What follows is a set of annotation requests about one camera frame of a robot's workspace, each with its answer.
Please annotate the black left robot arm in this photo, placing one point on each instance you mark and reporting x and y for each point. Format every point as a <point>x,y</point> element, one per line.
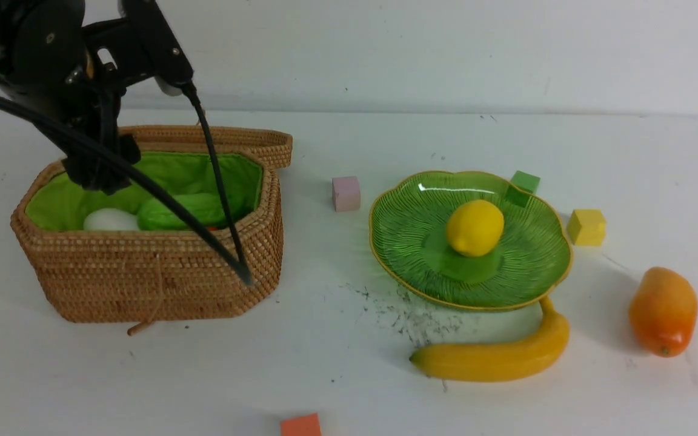
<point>46,66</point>

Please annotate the green cucumber toy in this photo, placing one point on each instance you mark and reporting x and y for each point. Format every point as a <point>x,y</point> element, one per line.
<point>206,207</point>

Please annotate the yellow cube block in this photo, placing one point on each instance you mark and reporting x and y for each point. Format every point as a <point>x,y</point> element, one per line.
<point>587,227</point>

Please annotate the yellow banana toy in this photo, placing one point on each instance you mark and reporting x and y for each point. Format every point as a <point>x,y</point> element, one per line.
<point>500,362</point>

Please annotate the white radish with green leaves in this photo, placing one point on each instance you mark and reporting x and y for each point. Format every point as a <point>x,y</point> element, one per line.
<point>110,219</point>

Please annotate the pink cube block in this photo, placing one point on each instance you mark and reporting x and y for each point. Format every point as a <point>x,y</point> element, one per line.
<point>346,194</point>

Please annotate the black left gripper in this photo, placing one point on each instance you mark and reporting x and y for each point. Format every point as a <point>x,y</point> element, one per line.
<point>91,91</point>

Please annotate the green leaf-shaped glass plate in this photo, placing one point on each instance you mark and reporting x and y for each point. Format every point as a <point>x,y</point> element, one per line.
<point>407,231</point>

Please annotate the yellow lemon toy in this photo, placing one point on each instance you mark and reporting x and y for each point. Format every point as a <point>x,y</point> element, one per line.
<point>475,228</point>

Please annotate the orange cube block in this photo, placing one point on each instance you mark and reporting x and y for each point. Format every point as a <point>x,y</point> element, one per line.
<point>305,425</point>

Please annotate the orange mango toy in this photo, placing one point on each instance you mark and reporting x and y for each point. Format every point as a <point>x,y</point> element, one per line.
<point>663,312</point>

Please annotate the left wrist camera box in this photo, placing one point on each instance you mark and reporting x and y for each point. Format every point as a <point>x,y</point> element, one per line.
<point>171,68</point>

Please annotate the green cube block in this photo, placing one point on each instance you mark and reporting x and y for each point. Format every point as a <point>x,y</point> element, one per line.
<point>523,186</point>

